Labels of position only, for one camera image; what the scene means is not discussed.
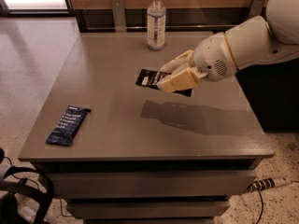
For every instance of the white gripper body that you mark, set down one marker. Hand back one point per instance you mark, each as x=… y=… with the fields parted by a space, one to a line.
x=211 y=61

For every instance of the black chocolate rxbar wrapper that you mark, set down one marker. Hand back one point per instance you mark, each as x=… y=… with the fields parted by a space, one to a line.
x=149 y=78

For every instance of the metal wall bracket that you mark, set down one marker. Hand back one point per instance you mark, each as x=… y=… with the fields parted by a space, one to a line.
x=119 y=19
x=255 y=8

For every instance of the right metal wall bracket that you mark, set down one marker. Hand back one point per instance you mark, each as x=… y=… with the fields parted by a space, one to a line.
x=255 y=8

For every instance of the clear plastic water bottle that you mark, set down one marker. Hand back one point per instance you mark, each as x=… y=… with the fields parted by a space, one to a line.
x=156 y=20

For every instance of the left metal wall bracket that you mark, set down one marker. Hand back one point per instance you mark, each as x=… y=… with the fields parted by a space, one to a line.
x=119 y=19

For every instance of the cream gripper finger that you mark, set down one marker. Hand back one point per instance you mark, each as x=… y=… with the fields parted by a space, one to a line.
x=180 y=78
x=183 y=60

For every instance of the striped cable plug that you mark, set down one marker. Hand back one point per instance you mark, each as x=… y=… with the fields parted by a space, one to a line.
x=268 y=183

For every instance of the blue blueberry rxbar wrapper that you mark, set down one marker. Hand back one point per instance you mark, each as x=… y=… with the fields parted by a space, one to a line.
x=66 y=129

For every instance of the grey drawer cabinet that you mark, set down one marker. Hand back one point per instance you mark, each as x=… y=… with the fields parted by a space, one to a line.
x=142 y=156

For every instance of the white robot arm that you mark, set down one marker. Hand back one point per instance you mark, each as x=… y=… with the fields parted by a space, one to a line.
x=273 y=38

